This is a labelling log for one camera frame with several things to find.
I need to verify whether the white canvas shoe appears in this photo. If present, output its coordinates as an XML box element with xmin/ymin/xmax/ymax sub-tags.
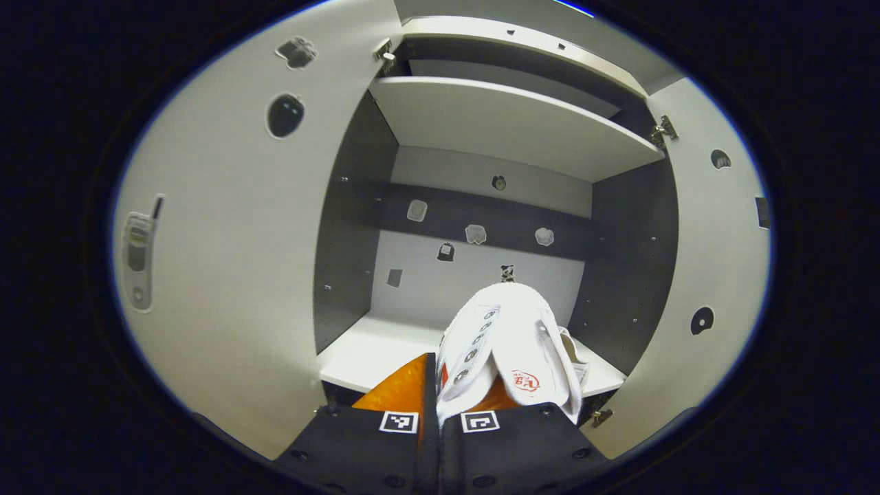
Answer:
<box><xmin>435</xmin><ymin>282</ymin><xmax>585</xmax><ymax>427</ymax></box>
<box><xmin>557</xmin><ymin>327</ymin><xmax>591</xmax><ymax>386</ymax></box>

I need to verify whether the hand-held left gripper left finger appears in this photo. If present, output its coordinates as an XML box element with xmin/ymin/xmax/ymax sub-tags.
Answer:
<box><xmin>275</xmin><ymin>352</ymin><xmax>441</xmax><ymax>495</ymax></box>

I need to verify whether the white shoe cabinet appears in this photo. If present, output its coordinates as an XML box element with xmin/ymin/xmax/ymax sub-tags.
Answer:
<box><xmin>313</xmin><ymin>0</ymin><xmax>688</xmax><ymax>413</ymax></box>

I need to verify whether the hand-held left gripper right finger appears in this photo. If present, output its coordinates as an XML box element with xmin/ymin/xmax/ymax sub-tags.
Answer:
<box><xmin>440</xmin><ymin>377</ymin><xmax>613</xmax><ymax>495</ymax></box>

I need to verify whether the white cabinet door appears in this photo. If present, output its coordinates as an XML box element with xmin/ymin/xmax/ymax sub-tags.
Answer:
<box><xmin>581</xmin><ymin>77</ymin><xmax>772</xmax><ymax>460</ymax></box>
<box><xmin>113</xmin><ymin>0</ymin><xmax>403</xmax><ymax>460</ymax></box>

